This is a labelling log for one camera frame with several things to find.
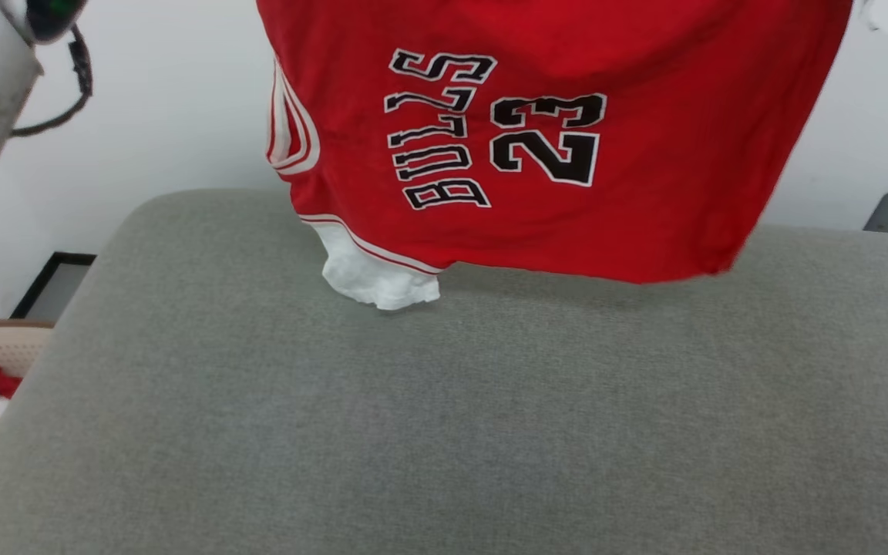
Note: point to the grey fabric sofa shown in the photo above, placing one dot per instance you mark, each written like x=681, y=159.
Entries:
x=444, y=416

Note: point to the red Bulls 23 jersey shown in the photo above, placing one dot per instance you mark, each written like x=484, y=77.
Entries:
x=644, y=200

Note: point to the black baseboard strip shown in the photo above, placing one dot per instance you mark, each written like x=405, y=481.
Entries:
x=34, y=287

